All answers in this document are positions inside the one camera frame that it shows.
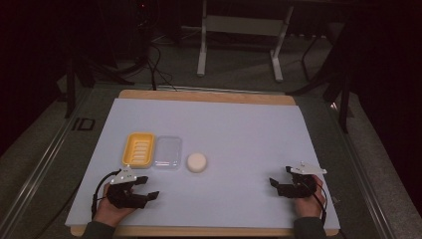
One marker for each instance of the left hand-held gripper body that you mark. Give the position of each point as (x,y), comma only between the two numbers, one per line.
(125,196)

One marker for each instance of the black metal stand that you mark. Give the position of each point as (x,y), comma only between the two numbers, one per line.
(70,89)
(345,103)

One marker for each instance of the yellow soap dish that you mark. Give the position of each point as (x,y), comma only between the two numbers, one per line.
(138,150)

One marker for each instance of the person's left hand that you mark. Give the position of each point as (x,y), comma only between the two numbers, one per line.
(111,209)

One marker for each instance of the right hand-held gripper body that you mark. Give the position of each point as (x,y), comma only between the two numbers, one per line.
(298,187)

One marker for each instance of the white metal stand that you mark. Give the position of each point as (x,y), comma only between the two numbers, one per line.
(242,26)

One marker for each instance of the metal floor rail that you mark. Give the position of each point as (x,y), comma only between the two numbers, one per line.
(361,172)
(33,179)

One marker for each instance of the person's right hand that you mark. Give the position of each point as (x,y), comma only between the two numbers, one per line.
(308,205)

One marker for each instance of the white foam mat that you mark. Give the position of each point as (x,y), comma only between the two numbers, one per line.
(232,142)

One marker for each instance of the clear plastic soap dish lid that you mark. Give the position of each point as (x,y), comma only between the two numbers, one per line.
(167,153)

